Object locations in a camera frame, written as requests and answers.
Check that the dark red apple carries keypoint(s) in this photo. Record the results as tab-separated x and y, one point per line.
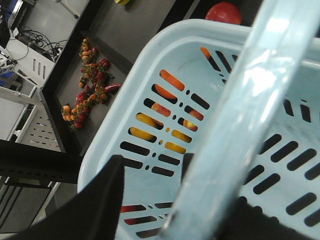
189	125

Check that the small pink apple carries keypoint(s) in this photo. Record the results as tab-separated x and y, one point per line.
166	112

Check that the light blue plastic basket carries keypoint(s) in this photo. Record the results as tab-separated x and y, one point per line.
258	89

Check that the red pink apple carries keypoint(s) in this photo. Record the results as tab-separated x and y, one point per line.
136	214

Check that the yellow apple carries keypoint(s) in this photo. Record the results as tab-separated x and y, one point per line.
149	121
168	145

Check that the orange fruit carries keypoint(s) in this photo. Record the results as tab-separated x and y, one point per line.
171	80
163	92

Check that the red apple at edge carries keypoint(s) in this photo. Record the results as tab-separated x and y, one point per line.
224	12

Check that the cherry tomato vine bunch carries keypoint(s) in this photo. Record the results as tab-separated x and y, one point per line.
92	83

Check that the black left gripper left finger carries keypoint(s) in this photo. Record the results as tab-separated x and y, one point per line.
93	214

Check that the red chili pepper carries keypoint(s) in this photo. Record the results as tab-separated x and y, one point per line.
112	87

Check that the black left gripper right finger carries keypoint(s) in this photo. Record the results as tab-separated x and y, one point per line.
275	206

